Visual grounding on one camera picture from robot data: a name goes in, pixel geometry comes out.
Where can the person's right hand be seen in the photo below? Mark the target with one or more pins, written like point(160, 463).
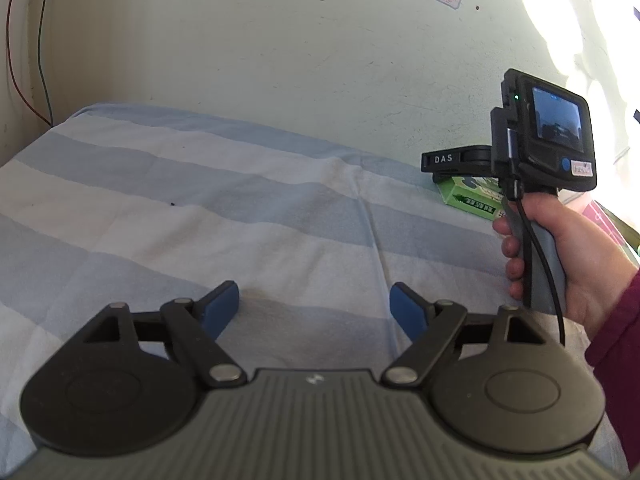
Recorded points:
point(585, 260)

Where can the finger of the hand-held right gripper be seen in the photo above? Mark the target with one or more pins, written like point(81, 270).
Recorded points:
point(442, 159)

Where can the person's right forearm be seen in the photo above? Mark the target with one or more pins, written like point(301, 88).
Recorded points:
point(620, 350)

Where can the blue striped bed sheet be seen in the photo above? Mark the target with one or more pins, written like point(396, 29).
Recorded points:
point(200, 210)

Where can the pink box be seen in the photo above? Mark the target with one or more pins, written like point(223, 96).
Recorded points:
point(607, 220)

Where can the green box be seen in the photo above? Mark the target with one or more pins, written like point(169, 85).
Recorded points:
point(465, 197)

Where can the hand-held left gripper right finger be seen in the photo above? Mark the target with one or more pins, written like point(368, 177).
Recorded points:
point(405, 310)

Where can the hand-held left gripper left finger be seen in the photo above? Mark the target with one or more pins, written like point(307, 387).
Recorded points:
point(222, 305)

